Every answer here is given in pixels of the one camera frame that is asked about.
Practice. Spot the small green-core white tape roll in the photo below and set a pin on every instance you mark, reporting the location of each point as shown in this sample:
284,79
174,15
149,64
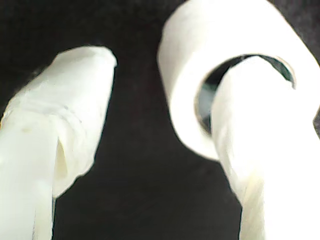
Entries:
180,75

